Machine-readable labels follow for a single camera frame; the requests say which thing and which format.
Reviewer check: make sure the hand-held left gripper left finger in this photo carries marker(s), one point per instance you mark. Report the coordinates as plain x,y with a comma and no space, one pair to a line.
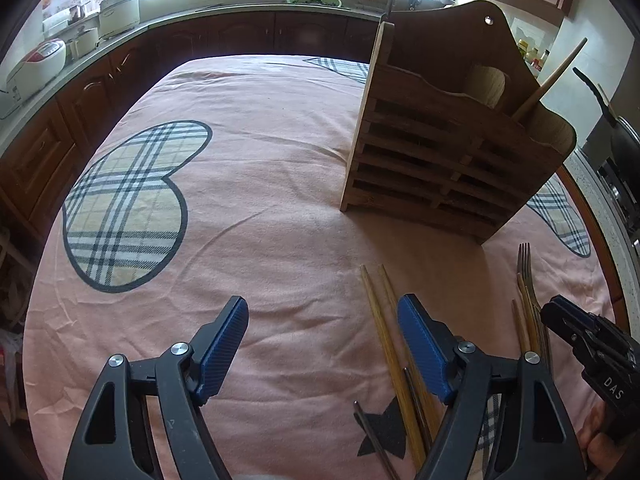
225,345

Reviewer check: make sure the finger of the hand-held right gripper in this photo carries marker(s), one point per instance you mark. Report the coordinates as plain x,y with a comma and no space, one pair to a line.
562,325
585,316

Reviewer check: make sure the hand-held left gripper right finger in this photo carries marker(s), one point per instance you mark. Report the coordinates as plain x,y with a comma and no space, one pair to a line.
425,350

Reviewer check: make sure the light wooden chopstick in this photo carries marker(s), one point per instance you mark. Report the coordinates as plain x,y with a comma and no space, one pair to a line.
390,360
390,287

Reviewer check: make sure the metal fork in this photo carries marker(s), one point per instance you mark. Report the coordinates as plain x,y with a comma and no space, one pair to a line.
525,260

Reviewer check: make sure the wooden utensil holder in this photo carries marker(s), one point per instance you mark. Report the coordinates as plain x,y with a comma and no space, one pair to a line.
425,135

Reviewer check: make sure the person's right hand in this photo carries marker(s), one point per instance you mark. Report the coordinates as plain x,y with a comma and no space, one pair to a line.
594,445

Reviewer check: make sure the dark thin chopstick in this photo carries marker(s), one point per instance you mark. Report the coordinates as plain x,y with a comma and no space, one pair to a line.
417,410
375,440

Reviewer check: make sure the gas stove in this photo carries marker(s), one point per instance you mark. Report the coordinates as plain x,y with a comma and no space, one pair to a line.
617,195

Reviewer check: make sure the pink plaid-heart tablecloth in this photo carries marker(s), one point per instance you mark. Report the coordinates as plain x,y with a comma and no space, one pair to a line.
275,210

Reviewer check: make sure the wooden cooking spatula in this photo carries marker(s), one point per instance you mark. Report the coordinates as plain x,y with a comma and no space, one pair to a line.
604,97

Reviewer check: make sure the wooden chopstick in holder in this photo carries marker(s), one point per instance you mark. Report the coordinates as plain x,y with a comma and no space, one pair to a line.
550,80

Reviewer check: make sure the light wooden spatula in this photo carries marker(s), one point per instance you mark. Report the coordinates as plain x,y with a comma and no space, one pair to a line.
487,85

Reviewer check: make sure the yellow condiment bottle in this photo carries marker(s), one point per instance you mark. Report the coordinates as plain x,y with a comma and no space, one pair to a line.
523,50

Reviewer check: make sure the white and red rice cooker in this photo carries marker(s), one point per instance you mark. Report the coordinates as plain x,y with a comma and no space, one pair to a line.
40,65

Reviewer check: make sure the small white pot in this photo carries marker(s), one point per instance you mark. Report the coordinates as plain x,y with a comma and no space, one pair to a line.
84,40

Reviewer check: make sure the large white electric cooker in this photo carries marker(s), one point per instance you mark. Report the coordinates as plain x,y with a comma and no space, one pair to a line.
119,12

